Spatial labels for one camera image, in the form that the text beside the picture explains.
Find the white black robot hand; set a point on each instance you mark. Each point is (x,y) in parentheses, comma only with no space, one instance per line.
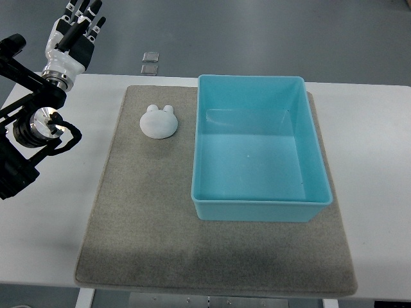
(71,43)

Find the white bunny toy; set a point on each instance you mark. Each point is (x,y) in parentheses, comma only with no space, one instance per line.
(158,123)

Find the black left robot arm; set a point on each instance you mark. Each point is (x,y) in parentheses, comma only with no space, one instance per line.
(31,127)

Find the blue plastic box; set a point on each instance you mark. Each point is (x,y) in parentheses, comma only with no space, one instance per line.
(257,153)

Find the lower floor plate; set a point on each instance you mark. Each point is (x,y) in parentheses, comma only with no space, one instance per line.
(149,69)

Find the grey felt mat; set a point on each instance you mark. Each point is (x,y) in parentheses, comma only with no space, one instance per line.
(144,234)

